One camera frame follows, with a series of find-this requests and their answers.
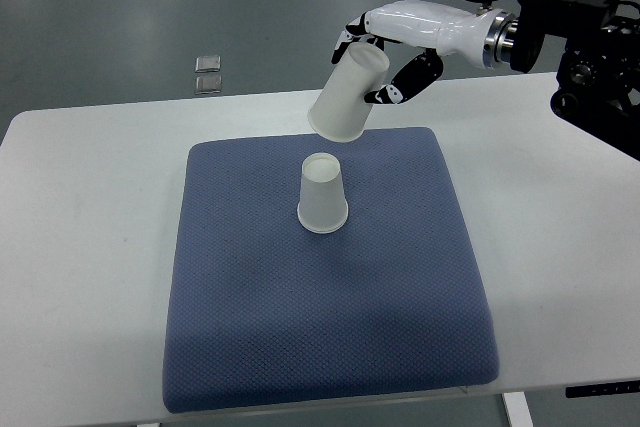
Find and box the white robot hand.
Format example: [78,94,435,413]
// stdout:
[331,0,510,104]

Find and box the white paper cup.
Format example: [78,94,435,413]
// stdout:
[297,152,349,234]
[307,43,390,143]

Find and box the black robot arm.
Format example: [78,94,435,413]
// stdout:
[332,0,639,158]

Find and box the upper metal floor plate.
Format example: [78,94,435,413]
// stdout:
[195,54,221,73]

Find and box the metal floor plate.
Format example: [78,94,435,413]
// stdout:
[195,54,221,73]
[195,75,222,95]

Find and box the lower metal floor plate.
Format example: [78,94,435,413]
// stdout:
[195,75,222,95]

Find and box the white paper cup on cushion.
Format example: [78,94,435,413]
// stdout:
[297,152,349,234]

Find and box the blue mesh cushion pad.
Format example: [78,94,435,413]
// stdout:
[163,127,499,413]

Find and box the white table leg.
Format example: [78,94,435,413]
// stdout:
[502,392,534,427]

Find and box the black table control panel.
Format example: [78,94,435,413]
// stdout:
[565,380,640,399]

